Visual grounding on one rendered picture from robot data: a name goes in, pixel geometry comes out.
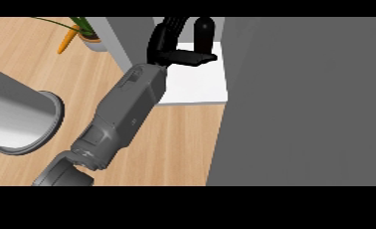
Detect large grey metal pot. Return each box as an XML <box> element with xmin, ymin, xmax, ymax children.
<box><xmin>0</xmin><ymin>71</ymin><xmax>67</xmax><ymax>156</ymax></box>

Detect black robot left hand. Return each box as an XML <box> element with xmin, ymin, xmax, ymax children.
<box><xmin>146</xmin><ymin>16</ymin><xmax>220</xmax><ymax>69</ymax></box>

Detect large dark grey door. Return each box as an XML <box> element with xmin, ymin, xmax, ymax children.
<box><xmin>204</xmin><ymin>16</ymin><xmax>376</xmax><ymax>187</ymax></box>

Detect green potted plant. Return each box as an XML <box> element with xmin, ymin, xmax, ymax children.
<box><xmin>31</xmin><ymin>16</ymin><xmax>111</xmax><ymax>54</ymax></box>

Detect orange carrot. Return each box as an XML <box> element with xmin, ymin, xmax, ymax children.
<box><xmin>56</xmin><ymin>23</ymin><xmax>81</xmax><ymax>55</ymax></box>

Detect grey cabinet side panel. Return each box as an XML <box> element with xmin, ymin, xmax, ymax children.
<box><xmin>86</xmin><ymin>16</ymin><xmax>159</xmax><ymax>75</ymax></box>

